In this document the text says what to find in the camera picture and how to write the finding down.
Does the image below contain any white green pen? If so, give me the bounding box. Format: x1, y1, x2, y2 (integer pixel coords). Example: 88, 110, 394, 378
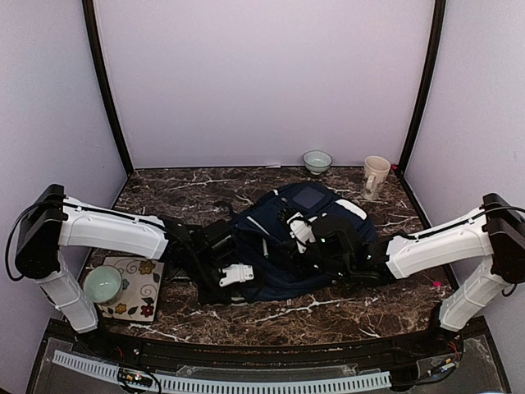
262, 239, 269, 259

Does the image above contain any navy blue student backpack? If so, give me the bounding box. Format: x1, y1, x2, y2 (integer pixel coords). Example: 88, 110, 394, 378
212, 182, 381, 305

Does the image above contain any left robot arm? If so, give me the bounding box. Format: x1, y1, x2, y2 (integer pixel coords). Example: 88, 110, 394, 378
4, 184, 255, 358

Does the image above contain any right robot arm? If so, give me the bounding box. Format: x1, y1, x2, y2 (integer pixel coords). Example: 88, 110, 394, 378
279, 194, 524, 356

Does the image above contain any floral square plate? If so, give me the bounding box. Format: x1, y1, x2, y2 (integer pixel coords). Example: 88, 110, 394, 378
99, 256, 164, 323

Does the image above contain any small green bowl at back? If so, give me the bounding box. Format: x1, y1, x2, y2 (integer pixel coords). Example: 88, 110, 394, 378
303, 150, 333, 176

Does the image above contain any cream ceramic mug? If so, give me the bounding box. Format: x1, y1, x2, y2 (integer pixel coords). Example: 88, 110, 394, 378
362, 156, 391, 200

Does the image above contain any green bowl on plate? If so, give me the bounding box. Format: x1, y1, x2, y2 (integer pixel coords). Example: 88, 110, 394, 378
83, 265, 123, 305

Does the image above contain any small circuit board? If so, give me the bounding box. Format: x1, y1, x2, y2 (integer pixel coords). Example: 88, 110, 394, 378
117, 369, 153, 387

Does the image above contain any white slotted cable duct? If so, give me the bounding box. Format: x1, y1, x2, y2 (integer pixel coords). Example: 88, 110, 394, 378
52, 350, 391, 393

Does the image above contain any black front rail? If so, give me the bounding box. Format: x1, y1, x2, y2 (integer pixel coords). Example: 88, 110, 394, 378
48, 318, 489, 373

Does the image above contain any right black frame post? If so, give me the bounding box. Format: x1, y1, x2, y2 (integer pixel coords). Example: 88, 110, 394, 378
397, 0, 446, 177

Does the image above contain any black frame post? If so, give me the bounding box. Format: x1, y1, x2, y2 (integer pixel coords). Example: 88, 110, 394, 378
397, 0, 446, 177
81, 0, 135, 176

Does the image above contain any left black frame post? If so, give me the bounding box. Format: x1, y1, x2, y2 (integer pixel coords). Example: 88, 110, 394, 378
81, 0, 135, 176

